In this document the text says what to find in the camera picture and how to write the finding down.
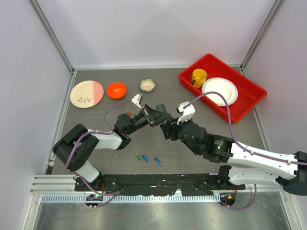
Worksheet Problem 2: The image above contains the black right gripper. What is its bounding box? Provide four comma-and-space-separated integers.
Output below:
160, 114, 201, 155

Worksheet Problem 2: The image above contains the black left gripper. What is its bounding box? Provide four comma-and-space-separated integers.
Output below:
126, 104, 171, 136

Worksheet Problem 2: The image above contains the black remote control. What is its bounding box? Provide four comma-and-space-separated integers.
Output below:
155, 103, 167, 114

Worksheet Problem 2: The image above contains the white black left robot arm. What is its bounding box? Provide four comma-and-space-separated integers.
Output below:
52, 104, 171, 191

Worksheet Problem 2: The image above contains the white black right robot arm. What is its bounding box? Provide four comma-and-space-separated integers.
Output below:
160, 119, 307, 196

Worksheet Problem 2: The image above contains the small patterned ceramic bowl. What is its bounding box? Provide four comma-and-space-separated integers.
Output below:
140, 78, 156, 92

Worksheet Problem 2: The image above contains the blue battery near green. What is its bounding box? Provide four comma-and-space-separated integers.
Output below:
142, 155, 149, 162

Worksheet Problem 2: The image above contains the orange plastic bowl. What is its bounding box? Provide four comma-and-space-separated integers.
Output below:
107, 82, 127, 100

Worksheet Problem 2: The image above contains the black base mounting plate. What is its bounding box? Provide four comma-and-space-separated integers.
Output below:
89, 173, 246, 196

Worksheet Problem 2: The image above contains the yellow mug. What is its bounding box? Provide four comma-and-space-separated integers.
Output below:
191, 69, 207, 88

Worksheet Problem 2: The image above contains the white paper plate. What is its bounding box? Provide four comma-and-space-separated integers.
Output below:
201, 77, 238, 105

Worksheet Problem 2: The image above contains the pink cream floral plate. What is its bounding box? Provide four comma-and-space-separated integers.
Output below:
70, 80, 104, 108

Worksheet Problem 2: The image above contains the red plastic bin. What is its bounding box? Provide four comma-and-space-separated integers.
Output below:
178, 54, 267, 124

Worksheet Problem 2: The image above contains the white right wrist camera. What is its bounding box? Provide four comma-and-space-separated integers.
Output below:
176, 102, 195, 125

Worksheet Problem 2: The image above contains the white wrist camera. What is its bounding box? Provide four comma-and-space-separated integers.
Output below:
131, 94, 142, 109
176, 102, 195, 125

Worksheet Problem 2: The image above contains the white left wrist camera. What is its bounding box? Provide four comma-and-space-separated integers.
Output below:
131, 94, 142, 109

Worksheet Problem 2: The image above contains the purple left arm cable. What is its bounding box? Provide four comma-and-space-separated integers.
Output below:
65, 99, 134, 208

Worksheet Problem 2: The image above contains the aluminium front frame rail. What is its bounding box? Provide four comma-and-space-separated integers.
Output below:
30, 174, 283, 194

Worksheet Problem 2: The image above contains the white slotted cable duct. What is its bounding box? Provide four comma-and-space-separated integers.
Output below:
41, 193, 220, 204

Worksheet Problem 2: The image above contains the aluminium right frame post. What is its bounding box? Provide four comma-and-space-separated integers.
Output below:
240, 0, 285, 71

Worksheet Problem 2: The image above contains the aluminium frame post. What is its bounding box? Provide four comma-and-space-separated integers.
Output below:
240, 0, 285, 71
28, 0, 74, 73

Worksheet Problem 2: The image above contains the aluminium left frame post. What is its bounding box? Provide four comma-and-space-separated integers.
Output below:
28, 0, 74, 73

